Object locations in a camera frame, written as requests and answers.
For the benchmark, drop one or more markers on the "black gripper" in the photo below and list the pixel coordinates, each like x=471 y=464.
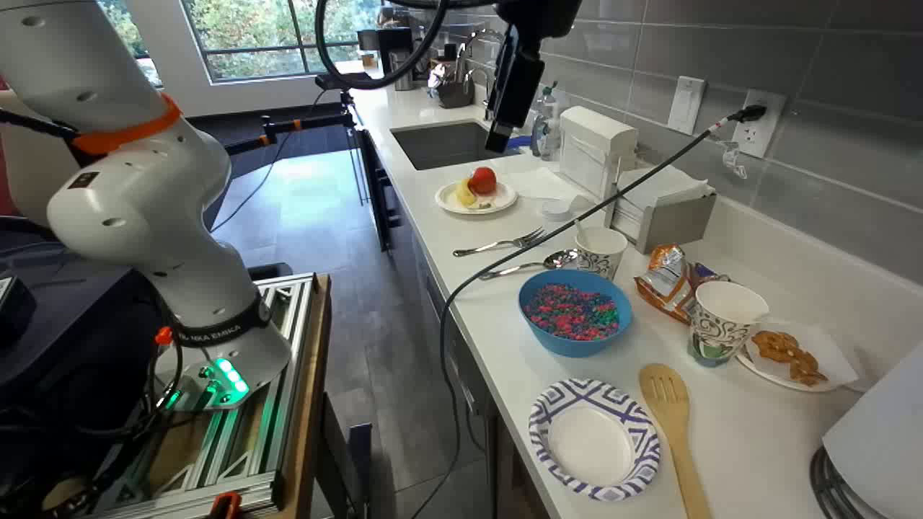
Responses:
x=539 y=19

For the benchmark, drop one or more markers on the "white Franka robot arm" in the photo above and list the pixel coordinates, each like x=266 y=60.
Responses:
x=133 y=202

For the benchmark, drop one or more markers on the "metal spoon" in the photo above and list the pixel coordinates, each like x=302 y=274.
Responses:
x=559 y=256

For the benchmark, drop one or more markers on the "blue bowl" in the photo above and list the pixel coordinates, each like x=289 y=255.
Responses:
x=578 y=347

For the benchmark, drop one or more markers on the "clear bottle green cap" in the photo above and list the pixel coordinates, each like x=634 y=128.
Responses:
x=547 y=124

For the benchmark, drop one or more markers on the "red apple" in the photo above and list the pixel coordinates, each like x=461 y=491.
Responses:
x=484 y=179

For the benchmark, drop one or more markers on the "kitchen sink basin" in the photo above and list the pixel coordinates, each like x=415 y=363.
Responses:
x=442 y=145

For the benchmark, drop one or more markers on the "folded paper towel dispenser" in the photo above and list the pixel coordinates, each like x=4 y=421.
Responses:
x=596 y=132

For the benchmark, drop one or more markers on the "white fruit plate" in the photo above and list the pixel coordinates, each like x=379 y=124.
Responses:
x=497 y=202

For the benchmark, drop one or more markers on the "yellow banana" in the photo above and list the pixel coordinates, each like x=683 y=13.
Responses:
x=465 y=197

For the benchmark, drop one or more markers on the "white plastic lid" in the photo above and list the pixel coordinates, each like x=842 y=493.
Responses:
x=559 y=205

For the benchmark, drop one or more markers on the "metal fork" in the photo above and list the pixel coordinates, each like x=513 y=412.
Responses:
x=500 y=242

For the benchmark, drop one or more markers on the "black coffee machine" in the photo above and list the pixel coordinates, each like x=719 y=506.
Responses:
x=384 y=53

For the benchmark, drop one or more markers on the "metal napkin holder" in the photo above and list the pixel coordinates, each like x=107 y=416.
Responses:
x=673 y=218

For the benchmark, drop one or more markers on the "colourful small pebbles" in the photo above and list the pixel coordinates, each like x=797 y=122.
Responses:
x=572 y=313

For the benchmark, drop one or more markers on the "orange snack packet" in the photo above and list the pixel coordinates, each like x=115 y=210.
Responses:
x=666 y=277

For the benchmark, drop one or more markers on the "window with green view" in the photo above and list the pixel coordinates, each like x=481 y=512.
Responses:
x=249 y=37

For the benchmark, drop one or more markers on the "wooden slotted spatula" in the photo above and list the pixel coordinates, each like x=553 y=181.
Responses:
x=666 y=392

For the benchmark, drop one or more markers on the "blue patterned paper plate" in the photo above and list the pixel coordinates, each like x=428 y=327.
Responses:
x=592 y=442

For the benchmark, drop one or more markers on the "wooden cart board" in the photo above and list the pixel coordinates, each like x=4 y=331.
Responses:
x=308 y=403

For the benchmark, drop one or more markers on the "plate with cookies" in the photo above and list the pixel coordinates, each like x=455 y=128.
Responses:
x=784 y=347

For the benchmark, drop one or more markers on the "white plate with pretzels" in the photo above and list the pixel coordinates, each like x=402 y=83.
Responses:
x=759 y=372

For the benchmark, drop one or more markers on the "white light switch plate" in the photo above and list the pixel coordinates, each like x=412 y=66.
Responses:
x=686 y=104

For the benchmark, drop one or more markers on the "black rail orange clamps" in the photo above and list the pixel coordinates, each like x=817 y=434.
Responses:
x=289 y=122

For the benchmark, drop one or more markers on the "white wall outlet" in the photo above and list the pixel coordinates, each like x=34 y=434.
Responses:
x=765 y=138

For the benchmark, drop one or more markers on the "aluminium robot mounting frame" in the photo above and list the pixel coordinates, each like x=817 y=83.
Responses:
x=242 y=442

